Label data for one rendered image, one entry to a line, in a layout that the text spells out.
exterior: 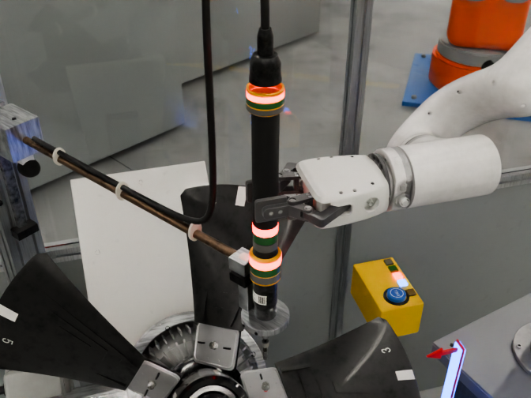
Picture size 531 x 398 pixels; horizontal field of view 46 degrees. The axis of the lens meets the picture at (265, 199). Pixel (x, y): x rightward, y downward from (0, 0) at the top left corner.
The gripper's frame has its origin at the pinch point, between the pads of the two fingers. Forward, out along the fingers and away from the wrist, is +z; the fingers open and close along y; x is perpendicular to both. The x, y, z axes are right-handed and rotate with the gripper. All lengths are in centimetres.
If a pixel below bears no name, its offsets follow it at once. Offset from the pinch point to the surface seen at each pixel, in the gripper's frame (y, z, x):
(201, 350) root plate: 6.8, 8.8, -32.6
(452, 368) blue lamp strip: 0, -34, -43
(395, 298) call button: 23, -35, -48
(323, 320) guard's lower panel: 70, -39, -102
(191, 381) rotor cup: -1.5, 11.7, -29.6
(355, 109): 71, -43, -27
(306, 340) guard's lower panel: 70, -33, -109
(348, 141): 70, -42, -36
